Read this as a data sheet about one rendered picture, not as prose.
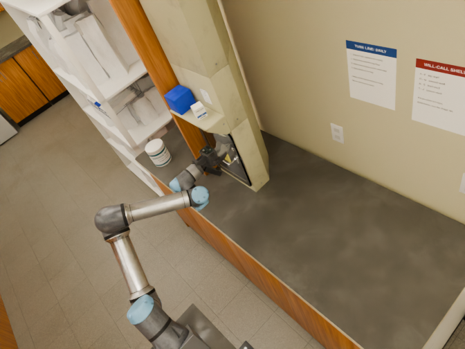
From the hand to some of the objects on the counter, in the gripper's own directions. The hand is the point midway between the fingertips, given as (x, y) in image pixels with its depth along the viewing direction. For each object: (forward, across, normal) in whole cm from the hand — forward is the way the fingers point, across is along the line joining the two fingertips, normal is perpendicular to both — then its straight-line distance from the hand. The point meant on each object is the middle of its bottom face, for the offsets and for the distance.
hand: (228, 146), depth 176 cm
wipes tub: (-15, +73, +37) cm, 83 cm away
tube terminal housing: (+15, +12, +37) cm, 42 cm away
